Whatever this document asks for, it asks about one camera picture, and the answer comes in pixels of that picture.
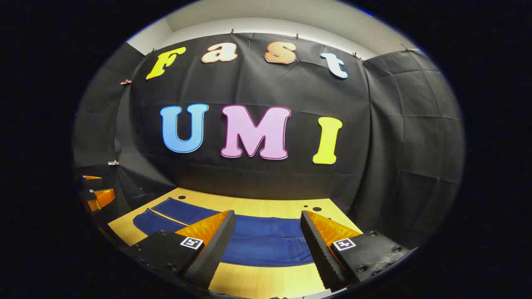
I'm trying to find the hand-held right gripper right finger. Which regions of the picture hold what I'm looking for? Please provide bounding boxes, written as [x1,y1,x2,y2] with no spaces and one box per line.
[300,210,417,292]

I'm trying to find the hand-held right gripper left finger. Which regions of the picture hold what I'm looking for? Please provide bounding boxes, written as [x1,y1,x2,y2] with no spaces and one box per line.
[124,210,236,290]

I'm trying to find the black backdrop cloth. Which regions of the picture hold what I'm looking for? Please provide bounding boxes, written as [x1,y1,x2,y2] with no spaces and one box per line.
[73,32,465,250]

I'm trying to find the blue jeans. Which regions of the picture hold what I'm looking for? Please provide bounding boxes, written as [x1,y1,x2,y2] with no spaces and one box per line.
[133,197,333,267]

